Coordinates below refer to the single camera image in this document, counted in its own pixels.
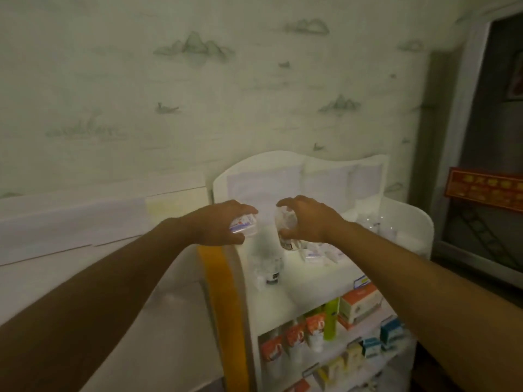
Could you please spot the person's left hand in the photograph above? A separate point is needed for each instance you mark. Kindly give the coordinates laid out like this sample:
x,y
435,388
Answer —
x,y
212,224

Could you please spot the person's right hand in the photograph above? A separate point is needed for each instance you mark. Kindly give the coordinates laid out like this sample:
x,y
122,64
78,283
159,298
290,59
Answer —
x,y
316,222

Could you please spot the person's right thumb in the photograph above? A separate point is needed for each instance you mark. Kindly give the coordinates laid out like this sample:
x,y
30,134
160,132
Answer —
x,y
290,233

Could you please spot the person's left thumb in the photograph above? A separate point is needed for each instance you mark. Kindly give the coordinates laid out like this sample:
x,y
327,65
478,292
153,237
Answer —
x,y
233,239

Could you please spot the small clear plastic bottle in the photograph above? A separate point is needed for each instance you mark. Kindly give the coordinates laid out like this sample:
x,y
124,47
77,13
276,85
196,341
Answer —
x,y
287,219

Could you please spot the small white medicine box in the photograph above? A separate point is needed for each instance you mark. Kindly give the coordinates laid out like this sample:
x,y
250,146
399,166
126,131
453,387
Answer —
x,y
245,227

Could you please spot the person's left forearm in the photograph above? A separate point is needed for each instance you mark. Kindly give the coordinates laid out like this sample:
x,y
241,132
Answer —
x,y
98,306

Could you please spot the person's right forearm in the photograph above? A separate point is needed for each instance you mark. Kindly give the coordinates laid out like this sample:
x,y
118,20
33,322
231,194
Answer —
x,y
429,306

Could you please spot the clear bottle with dark label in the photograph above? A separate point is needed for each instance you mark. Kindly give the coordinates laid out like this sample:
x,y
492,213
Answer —
x,y
267,261

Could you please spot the flat white medicine boxes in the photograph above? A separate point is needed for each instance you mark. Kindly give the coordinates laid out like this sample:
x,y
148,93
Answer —
x,y
320,253

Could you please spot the white display shelf unit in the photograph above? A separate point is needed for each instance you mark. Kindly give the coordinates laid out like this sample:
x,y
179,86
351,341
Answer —
x,y
310,289

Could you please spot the yellow orange side panel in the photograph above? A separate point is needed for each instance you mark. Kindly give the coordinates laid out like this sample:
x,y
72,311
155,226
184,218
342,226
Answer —
x,y
226,322

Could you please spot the blue shelf price tag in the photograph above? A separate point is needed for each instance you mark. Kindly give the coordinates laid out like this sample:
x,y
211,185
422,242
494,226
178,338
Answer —
x,y
361,282

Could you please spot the green tube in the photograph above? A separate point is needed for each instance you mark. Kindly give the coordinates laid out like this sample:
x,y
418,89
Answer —
x,y
331,320

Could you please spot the orange and white carton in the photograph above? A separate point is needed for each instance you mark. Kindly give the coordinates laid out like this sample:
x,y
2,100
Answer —
x,y
359,305

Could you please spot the white counter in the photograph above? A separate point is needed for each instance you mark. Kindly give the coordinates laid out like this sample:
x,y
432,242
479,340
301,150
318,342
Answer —
x,y
155,322

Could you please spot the yellow and white box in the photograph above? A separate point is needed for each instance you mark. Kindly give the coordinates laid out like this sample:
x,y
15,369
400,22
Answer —
x,y
336,368
354,355

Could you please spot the small blue and white box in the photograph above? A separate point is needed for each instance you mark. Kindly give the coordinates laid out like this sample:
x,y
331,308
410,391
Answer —
x,y
371,347

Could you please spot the red sign with yellow print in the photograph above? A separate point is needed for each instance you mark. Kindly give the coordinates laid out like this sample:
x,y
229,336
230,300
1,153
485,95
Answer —
x,y
484,188

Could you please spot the white door frame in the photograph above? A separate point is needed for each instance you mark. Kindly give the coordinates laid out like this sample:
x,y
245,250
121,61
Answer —
x,y
459,130

